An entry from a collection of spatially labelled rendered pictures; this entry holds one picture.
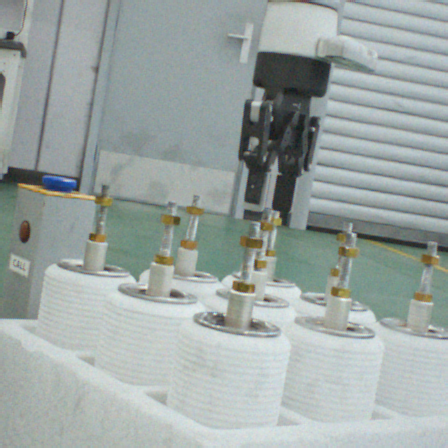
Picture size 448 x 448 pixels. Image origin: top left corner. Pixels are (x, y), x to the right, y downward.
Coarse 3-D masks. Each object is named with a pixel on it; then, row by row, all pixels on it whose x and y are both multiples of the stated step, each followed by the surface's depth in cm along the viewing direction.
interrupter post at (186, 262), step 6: (180, 252) 107; (186, 252) 107; (192, 252) 107; (198, 252) 108; (180, 258) 107; (186, 258) 107; (192, 258) 107; (180, 264) 107; (186, 264) 107; (192, 264) 107; (180, 270) 107; (186, 270) 107; (192, 270) 107; (192, 276) 107
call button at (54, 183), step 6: (48, 180) 114; (54, 180) 114; (60, 180) 114; (66, 180) 114; (72, 180) 115; (48, 186) 115; (54, 186) 114; (60, 186) 114; (66, 186) 114; (72, 186) 115
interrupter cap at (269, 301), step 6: (222, 288) 100; (228, 288) 101; (216, 294) 98; (222, 294) 97; (228, 294) 98; (264, 294) 102; (270, 294) 102; (264, 300) 100; (270, 300) 99; (276, 300) 99; (282, 300) 100; (258, 306) 95; (264, 306) 95; (270, 306) 95; (276, 306) 96; (282, 306) 96; (288, 306) 98
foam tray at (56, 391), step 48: (0, 336) 99; (0, 384) 98; (48, 384) 90; (96, 384) 84; (0, 432) 97; (48, 432) 90; (96, 432) 83; (144, 432) 78; (192, 432) 74; (240, 432) 76; (288, 432) 79; (336, 432) 81; (384, 432) 85; (432, 432) 89
